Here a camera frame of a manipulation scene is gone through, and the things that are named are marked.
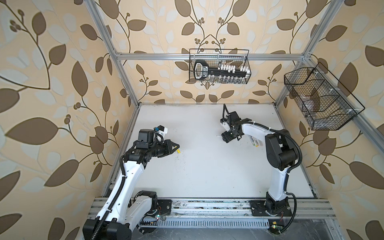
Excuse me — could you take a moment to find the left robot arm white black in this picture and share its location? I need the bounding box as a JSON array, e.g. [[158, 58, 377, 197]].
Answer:
[[83, 125, 180, 240]]

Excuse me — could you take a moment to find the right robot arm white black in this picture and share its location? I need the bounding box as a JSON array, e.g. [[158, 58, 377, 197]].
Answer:
[[220, 106, 303, 214]]

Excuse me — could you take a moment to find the black tool in basket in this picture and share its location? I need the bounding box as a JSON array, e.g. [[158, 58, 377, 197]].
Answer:
[[192, 60, 251, 81]]

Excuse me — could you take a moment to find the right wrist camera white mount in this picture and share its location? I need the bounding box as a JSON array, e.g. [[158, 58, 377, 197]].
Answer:
[[220, 118, 231, 132]]

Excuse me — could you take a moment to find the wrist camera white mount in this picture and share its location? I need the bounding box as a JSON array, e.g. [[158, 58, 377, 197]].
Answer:
[[220, 118, 231, 132], [154, 125, 168, 140]]

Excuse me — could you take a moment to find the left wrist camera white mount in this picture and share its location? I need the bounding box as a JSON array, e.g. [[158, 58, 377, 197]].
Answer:
[[154, 125, 168, 140]]

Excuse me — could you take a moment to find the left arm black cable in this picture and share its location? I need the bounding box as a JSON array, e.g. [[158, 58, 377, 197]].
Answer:
[[89, 155, 127, 240]]

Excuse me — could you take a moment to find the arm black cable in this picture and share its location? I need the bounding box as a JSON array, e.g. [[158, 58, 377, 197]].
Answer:
[[221, 103, 303, 235], [89, 155, 127, 240]]

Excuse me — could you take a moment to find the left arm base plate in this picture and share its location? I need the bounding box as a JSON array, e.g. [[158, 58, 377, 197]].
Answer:
[[144, 199, 172, 218]]

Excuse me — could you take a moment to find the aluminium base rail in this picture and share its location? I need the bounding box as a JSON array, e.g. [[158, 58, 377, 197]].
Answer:
[[158, 198, 336, 220]]

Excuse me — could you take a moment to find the back black wire basket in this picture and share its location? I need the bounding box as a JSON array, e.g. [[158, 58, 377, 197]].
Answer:
[[189, 48, 252, 85]]

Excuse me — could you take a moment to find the black wire basket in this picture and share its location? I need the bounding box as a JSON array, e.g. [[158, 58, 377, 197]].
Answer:
[[284, 62, 365, 131], [189, 48, 252, 85]]

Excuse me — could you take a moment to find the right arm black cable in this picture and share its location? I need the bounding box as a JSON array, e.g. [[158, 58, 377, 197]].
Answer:
[[221, 103, 303, 235]]

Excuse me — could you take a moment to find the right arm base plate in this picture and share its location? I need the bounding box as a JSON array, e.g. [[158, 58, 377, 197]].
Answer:
[[249, 200, 293, 218]]

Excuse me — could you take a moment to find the right black wire basket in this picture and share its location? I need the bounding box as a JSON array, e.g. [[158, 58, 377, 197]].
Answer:
[[284, 62, 365, 131]]

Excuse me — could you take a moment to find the aluminium frame back bar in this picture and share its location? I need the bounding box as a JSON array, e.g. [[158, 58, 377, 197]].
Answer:
[[115, 52, 305, 61]]

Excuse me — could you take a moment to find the aluminium frame right post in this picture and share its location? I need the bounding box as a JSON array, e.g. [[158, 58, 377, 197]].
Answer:
[[274, 0, 344, 108]]

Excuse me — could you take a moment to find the aluminium frame post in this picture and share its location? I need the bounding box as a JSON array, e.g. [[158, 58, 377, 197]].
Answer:
[[85, 0, 140, 109], [274, 0, 344, 108]]

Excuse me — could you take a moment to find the aluminium frame left post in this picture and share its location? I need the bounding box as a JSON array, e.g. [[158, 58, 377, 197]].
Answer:
[[85, 0, 140, 109]]

